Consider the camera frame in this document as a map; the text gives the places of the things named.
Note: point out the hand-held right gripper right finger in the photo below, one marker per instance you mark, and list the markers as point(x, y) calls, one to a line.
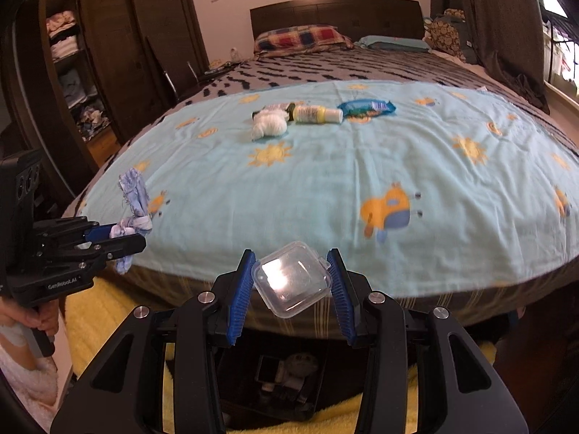
point(341, 298)

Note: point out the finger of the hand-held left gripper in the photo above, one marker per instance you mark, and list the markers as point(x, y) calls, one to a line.
point(97, 233)
point(122, 244)

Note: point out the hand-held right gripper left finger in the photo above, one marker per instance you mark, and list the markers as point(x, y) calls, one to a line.
point(239, 298)

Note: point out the blue white cloth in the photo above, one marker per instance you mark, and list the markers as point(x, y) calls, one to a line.
point(135, 194)

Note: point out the clear plastic box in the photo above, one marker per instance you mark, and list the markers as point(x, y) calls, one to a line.
point(289, 280)

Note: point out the grey hooded plush doll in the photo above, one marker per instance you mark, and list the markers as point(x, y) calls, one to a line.
point(301, 366)

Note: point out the black bin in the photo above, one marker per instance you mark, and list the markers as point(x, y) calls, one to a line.
point(235, 384)

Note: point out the person's left forearm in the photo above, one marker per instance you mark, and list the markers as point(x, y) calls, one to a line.
point(25, 384)

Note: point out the person's left hand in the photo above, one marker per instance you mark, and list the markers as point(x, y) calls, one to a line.
point(41, 323)

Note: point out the yellow fluffy mat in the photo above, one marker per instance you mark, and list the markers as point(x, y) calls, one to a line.
point(113, 321)

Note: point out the light blue printed sheet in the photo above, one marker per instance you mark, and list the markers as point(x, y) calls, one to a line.
point(316, 199)

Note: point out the jumbled clothes pile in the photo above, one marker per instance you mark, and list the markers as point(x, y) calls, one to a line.
point(94, 122)

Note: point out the blue folded clothes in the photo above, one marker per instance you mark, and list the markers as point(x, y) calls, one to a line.
point(79, 88)

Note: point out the white folded clothes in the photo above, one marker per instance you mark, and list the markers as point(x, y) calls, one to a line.
point(65, 49)

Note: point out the yellow bottle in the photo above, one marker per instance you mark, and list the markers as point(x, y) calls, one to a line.
point(314, 113)

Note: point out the dark wooden wardrobe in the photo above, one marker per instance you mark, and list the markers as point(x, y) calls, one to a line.
point(135, 45)

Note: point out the blue snack packet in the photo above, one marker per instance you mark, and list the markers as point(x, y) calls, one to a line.
point(366, 107)

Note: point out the pink folded clothes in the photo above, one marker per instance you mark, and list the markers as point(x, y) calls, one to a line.
point(61, 21)

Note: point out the teal pillow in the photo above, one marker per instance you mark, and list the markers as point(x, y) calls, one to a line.
point(393, 44)

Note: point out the plaid pillow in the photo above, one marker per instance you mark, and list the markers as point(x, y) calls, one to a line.
point(303, 40)

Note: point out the patterned bag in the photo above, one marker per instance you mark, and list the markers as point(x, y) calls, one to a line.
point(448, 36)

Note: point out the dark wooden headboard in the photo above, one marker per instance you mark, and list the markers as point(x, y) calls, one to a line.
point(339, 13)

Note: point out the brown curtain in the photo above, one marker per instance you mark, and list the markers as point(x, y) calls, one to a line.
point(497, 22)

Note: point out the black metal rack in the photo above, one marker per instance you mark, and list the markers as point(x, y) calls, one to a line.
point(563, 49)

